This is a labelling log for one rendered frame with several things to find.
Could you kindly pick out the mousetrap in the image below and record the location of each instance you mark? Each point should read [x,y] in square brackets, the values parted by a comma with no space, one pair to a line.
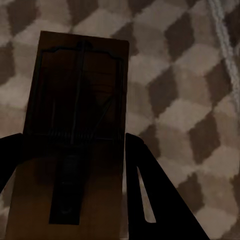
[68,183]

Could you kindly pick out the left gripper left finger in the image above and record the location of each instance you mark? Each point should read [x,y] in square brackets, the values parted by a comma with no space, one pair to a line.
[10,156]

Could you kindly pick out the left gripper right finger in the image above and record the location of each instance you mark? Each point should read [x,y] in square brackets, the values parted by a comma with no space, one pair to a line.
[174,219]

